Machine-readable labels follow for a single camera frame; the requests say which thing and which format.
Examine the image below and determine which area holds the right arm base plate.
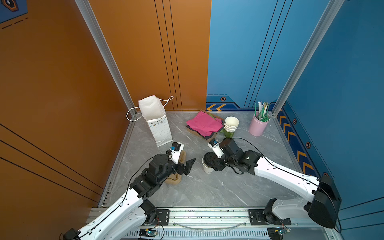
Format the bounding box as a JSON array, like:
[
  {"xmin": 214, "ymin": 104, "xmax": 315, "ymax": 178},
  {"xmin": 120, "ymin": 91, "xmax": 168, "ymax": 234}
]
[{"xmin": 248, "ymin": 209, "xmax": 292, "ymax": 226}]

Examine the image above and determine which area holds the stack of paper cups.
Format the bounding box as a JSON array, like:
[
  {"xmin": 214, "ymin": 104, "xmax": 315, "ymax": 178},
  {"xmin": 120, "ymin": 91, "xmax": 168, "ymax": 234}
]
[{"xmin": 224, "ymin": 117, "xmax": 240, "ymax": 138}]

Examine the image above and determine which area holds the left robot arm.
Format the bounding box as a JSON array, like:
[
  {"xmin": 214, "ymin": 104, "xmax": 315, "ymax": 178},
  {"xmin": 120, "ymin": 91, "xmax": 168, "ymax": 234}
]
[{"xmin": 59, "ymin": 154, "xmax": 196, "ymax": 240}]

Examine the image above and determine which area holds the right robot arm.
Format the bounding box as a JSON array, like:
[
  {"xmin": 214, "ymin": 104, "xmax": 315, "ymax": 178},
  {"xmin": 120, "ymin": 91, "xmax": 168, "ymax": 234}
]
[{"xmin": 204, "ymin": 151, "xmax": 342, "ymax": 229}]

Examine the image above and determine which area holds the pink napkin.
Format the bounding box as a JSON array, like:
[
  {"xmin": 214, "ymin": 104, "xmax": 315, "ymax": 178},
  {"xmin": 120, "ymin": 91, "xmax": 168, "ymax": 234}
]
[{"xmin": 187, "ymin": 111, "xmax": 224, "ymax": 137}]

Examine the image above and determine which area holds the white paper gift bag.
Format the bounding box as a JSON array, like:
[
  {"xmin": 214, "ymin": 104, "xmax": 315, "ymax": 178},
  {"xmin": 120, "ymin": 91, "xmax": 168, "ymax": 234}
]
[{"xmin": 126, "ymin": 96, "xmax": 174, "ymax": 147}]

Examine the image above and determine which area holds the pink straw holder cup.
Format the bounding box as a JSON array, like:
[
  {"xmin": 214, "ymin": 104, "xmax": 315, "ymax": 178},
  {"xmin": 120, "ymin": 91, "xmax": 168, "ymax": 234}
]
[{"xmin": 249, "ymin": 116, "xmax": 270, "ymax": 137}]

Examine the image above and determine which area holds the white takeout coffee cup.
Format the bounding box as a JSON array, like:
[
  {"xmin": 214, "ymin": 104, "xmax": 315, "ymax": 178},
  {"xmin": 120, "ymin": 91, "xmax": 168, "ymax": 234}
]
[{"xmin": 202, "ymin": 157, "xmax": 215, "ymax": 174}]

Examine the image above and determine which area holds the beige pulp cup carrier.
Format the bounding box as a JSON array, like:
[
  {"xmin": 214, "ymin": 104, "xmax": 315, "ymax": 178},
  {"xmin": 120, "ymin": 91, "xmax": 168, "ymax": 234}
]
[{"xmin": 165, "ymin": 150, "xmax": 187, "ymax": 185}]

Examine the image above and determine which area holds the aluminium front rail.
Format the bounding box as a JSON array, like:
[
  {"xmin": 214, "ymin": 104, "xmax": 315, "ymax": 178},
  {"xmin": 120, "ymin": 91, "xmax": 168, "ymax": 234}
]
[{"xmin": 119, "ymin": 207, "xmax": 343, "ymax": 240}]

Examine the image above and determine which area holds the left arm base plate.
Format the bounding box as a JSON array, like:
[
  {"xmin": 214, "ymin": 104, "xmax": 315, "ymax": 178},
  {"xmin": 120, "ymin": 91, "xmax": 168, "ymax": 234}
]
[{"xmin": 142, "ymin": 209, "xmax": 170, "ymax": 227}]

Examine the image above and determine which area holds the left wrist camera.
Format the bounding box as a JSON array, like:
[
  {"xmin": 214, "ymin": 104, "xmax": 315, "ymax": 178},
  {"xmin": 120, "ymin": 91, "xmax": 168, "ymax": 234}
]
[{"xmin": 167, "ymin": 142, "xmax": 184, "ymax": 164}]

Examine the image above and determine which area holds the bundle of wrapped straws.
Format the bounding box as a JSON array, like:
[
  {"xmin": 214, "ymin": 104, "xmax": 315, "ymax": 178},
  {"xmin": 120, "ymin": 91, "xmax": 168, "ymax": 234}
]
[{"xmin": 255, "ymin": 101, "xmax": 270, "ymax": 122}]

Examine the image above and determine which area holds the green circuit board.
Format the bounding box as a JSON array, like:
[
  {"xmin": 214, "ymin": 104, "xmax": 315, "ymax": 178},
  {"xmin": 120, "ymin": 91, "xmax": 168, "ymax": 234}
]
[{"xmin": 138, "ymin": 229, "xmax": 159, "ymax": 240}]

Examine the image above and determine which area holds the dark grey napkin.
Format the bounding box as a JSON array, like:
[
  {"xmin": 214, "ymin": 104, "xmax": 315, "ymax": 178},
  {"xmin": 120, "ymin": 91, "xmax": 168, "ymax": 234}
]
[{"xmin": 186, "ymin": 125, "xmax": 219, "ymax": 142}]

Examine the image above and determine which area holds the brown cardboard napkin holder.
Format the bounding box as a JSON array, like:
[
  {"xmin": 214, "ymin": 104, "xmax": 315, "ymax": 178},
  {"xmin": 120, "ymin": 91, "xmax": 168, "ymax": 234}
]
[{"xmin": 186, "ymin": 110, "xmax": 224, "ymax": 142}]

